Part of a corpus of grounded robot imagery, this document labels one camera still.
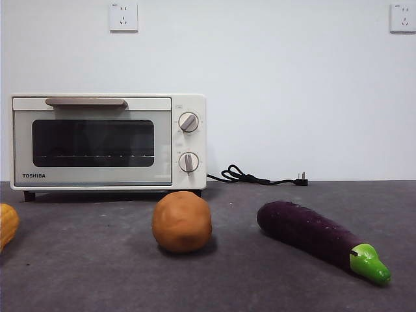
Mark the white Toshiba toaster oven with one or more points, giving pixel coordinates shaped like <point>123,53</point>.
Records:
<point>191,143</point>

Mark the purple eggplant with green stem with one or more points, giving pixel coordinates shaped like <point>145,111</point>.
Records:
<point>308,232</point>

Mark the beige oven knob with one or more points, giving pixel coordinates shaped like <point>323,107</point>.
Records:
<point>188,122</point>
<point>188,162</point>

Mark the brown potato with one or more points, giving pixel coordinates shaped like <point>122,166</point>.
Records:
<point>182,222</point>

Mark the yellow corn cob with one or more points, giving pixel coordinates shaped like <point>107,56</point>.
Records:
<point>7,227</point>

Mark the white wall socket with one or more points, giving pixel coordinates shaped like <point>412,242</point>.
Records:
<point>123,18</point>
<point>403,19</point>

